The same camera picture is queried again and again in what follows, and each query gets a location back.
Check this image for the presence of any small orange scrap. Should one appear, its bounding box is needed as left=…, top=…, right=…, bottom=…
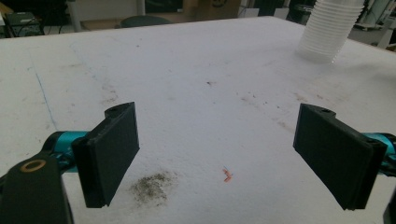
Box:
left=221, top=167, right=233, bottom=184

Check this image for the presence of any stack of white plastic cups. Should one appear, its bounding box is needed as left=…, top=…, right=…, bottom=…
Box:
left=295, top=0, right=365, bottom=64

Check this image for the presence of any black round stool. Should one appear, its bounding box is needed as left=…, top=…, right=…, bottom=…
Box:
left=120, top=15, right=173, bottom=29

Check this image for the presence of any white foam mat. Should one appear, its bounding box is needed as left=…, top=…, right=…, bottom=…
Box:
left=0, top=16, right=396, bottom=224

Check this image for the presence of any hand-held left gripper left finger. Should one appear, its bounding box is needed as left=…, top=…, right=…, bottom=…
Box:
left=72, top=102, right=140, bottom=209

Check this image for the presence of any printed cardboard box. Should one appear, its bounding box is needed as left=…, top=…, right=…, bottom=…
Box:
left=183, top=0, right=242, bottom=21

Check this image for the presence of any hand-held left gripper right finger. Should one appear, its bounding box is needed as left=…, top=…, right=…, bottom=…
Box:
left=292, top=103, right=388, bottom=211

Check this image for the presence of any black computer tower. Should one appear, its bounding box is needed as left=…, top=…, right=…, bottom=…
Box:
left=4, top=12, right=44, bottom=37

